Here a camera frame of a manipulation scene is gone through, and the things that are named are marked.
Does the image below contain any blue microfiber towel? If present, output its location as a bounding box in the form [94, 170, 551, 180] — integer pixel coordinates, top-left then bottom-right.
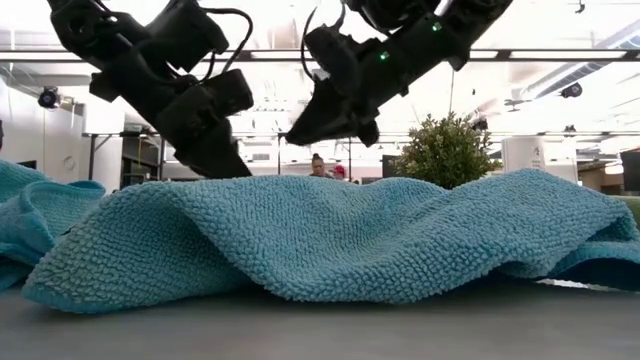
[22, 168, 640, 316]

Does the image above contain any small potted artificial plant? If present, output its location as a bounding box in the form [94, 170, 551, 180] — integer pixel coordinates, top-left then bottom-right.
[392, 112, 504, 190]

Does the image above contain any black ceiling spotlight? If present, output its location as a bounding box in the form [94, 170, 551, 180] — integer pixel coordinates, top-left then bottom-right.
[37, 86, 62, 110]
[559, 81, 584, 100]

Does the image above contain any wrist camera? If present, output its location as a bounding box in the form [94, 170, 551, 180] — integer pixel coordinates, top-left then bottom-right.
[202, 68, 255, 120]
[303, 23, 362, 96]

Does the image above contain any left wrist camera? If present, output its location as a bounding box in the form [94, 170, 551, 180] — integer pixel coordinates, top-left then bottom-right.
[202, 68, 255, 120]

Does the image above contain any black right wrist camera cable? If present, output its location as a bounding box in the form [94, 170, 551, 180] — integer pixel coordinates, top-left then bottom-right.
[299, 4, 347, 82]

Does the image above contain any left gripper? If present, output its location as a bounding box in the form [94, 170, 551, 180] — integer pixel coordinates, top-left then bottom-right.
[89, 49, 254, 181]

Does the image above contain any black metal rack frame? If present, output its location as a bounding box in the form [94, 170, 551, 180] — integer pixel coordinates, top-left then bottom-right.
[276, 132, 353, 180]
[82, 131, 167, 182]

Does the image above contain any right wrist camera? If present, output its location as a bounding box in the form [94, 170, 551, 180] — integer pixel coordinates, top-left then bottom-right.
[303, 23, 362, 96]

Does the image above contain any white cylindrical appliance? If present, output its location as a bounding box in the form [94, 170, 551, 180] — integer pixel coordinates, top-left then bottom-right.
[501, 135, 546, 172]

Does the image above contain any black screen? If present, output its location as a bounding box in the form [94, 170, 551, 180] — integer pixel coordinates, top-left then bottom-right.
[619, 149, 640, 196]

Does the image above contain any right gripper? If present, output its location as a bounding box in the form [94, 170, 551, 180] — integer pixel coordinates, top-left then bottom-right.
[284, 35, 414, 149]

